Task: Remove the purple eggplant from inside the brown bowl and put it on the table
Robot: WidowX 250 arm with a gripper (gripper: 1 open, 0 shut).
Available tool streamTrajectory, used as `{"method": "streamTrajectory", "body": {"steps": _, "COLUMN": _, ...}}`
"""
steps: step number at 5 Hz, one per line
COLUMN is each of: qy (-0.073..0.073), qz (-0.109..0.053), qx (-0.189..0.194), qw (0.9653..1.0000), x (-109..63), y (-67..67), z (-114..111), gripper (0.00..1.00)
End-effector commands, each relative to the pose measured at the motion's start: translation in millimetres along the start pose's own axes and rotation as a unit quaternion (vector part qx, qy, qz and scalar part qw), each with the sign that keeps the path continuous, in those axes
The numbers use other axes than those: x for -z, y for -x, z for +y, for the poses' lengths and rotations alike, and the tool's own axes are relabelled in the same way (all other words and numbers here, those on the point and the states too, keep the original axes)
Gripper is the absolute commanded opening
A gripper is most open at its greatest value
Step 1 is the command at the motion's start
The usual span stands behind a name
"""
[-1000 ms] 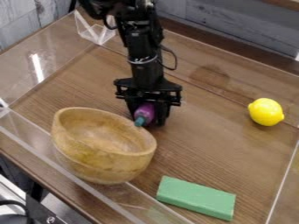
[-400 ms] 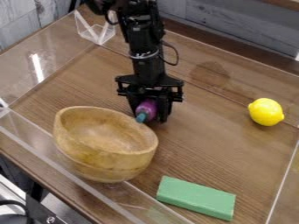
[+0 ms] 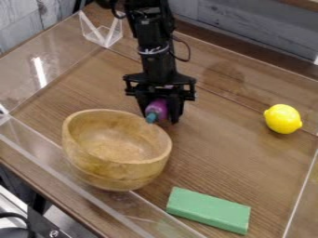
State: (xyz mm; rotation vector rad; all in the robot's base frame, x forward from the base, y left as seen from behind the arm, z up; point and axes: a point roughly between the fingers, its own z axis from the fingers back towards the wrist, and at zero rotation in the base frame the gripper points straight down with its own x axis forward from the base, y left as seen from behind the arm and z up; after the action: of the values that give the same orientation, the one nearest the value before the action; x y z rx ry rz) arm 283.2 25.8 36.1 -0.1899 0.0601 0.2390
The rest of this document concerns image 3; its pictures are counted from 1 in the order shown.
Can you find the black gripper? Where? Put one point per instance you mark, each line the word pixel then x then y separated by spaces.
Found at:
pixel 161 82

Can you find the purple toy eggplant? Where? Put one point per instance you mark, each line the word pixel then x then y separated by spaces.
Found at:
pixel 157 111

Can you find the brown wooden bowl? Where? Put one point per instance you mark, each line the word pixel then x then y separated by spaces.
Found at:
pixel 115 151

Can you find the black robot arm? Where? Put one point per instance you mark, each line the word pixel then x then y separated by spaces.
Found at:
pixel 153 25

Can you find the yellow toy lemon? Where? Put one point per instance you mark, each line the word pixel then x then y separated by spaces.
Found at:
pixel 282 119

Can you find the green rectangular sponge block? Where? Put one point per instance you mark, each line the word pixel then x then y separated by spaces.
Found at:
pixel 209 210

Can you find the clear acrylic corner bracket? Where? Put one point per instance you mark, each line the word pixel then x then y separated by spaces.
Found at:
pixel 104 36

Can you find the clear acrylic front wall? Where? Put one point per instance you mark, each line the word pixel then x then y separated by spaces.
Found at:
pixel 111 214

